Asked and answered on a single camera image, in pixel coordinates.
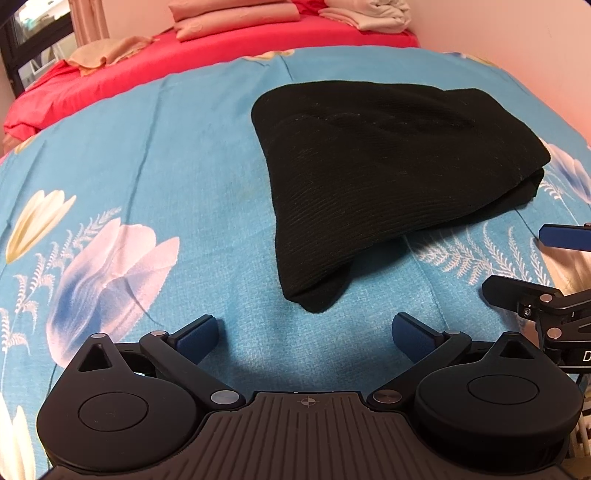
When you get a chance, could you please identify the blue floral bedsheet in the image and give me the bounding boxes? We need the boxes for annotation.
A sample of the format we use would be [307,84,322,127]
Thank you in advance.
[0,45,591,480]

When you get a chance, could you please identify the cream rolled cloth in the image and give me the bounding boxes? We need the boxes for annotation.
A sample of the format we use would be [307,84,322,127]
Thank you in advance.
[318,0,411,33]

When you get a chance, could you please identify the pink curtain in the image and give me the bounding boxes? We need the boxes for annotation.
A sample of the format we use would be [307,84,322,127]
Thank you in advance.
[69,0,112,49]

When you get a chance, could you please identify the beige crumpled cloth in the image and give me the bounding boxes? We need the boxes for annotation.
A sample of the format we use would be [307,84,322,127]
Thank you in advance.
[65,36,155,77]

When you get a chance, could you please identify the pink folded blanket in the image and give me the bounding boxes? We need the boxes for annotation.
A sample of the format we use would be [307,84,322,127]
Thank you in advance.
[174,16,302,42]
[168,0,300,22]

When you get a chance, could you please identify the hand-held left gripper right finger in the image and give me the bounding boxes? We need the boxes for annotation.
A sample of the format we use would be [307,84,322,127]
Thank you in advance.
[367,314,539,409]

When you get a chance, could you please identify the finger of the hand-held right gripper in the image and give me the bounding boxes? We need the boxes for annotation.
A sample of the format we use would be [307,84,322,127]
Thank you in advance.
[481,275,591,324]
[539,223,591,253]

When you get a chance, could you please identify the black pants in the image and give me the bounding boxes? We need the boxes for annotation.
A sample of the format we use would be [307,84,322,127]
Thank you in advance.
[252,80,551,316]

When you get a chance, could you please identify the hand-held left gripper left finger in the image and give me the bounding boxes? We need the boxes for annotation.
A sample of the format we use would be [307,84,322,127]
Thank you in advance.
[76,315,245,409]

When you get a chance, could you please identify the dark framed window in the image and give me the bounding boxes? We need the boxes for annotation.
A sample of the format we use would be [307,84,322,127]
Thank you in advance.
[0,0,75,99]

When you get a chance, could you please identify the red crumpled cloth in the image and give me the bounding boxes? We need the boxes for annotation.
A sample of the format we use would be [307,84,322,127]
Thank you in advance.
[293,0,331,17]

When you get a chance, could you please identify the red bedsheet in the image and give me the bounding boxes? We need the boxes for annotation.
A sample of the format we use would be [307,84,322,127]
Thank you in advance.
[4,16,421,139]

